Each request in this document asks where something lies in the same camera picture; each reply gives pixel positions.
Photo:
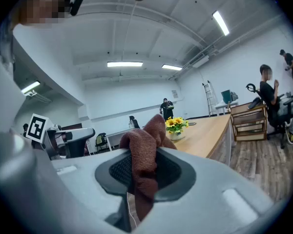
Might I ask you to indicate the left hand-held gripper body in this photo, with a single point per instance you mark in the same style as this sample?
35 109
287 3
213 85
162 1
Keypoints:
37 128

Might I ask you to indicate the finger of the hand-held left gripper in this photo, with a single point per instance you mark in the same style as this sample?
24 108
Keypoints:
81 134

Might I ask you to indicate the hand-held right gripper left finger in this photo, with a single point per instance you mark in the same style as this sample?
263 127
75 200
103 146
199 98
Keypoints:
70 191

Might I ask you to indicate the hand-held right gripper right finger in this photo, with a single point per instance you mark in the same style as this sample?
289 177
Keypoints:
205 194

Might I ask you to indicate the brown cloth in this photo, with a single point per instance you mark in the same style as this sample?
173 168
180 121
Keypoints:
144 160

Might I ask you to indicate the yellow sunflower bouquet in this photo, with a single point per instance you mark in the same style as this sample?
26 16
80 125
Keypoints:
173 122

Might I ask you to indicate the black office chair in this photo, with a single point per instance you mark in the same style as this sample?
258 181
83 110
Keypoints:
273 121
101 140
134 122

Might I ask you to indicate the white desk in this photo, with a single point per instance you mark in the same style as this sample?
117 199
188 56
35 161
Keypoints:
119 133

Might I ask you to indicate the long ceiling light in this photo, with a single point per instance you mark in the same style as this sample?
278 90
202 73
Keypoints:
30 86
221 22
124 64
171 67

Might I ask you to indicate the ceiling fan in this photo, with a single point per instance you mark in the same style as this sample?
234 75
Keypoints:
120 75

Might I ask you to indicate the wooden bench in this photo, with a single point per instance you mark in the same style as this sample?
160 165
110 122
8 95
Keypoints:
249 124

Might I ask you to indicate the person's grey printed shirt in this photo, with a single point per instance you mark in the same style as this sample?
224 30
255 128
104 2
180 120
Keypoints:
2 45

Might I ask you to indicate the white table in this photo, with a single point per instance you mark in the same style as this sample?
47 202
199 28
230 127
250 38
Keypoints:
224 105

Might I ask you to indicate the metal ladder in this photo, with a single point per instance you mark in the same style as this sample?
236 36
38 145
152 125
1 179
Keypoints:
211 99

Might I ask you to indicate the green bin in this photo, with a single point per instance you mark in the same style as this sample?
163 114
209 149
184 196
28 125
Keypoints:
225 96

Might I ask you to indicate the dark bag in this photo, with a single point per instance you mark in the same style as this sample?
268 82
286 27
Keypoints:
234 97

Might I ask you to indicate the dark shoe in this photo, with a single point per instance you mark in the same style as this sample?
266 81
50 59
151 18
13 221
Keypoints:
254 103

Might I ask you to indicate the person's head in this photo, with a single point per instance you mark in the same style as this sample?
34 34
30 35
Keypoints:
42 4

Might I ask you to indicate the white air conditioner unit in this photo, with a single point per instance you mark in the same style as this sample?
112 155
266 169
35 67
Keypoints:
200 62

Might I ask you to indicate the wall poster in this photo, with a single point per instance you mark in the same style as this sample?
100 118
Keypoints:
175 94

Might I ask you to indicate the black head-mounted camera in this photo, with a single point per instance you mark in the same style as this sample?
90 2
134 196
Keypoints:
76 5

